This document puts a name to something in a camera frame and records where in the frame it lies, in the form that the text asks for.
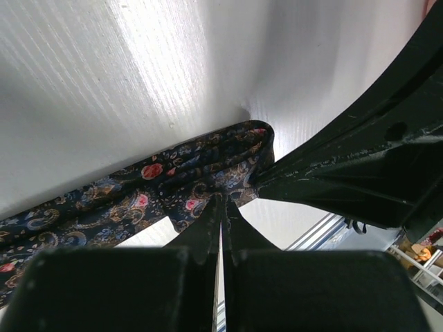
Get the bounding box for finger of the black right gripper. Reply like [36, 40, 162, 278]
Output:
[256, 1, 442, 240]

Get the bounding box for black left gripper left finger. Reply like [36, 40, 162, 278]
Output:
[1, 195, 222, 331]

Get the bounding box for aluminium front rail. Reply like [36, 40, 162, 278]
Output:
[285, 213, 346, 251]

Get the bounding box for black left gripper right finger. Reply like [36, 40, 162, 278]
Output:
[221, 196, 431, 331]

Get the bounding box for dark floral paisley tie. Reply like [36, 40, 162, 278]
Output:
[1, 120, 274, 306]

